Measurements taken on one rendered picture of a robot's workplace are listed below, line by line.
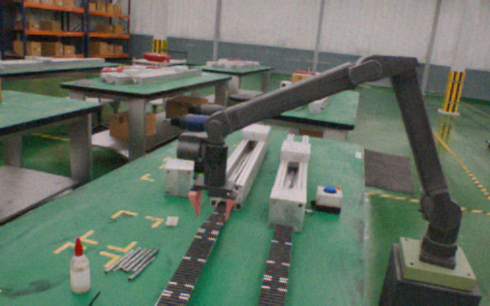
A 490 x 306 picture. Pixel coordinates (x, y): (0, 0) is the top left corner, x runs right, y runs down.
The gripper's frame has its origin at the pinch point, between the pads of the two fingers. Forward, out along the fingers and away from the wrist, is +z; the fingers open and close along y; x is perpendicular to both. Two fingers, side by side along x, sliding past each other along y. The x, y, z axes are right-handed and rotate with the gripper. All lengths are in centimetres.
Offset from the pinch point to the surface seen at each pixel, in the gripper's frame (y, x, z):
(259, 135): -4, -75, -6
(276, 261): -18.4, 15.2, 2.1
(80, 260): 19.1, 32.9, -1.7
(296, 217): -22.4, -8.3, 1.0
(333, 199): -33.8, -25.1, 0.8
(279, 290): -19.8, 25.9, 2.1
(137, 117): 121, -235, 29
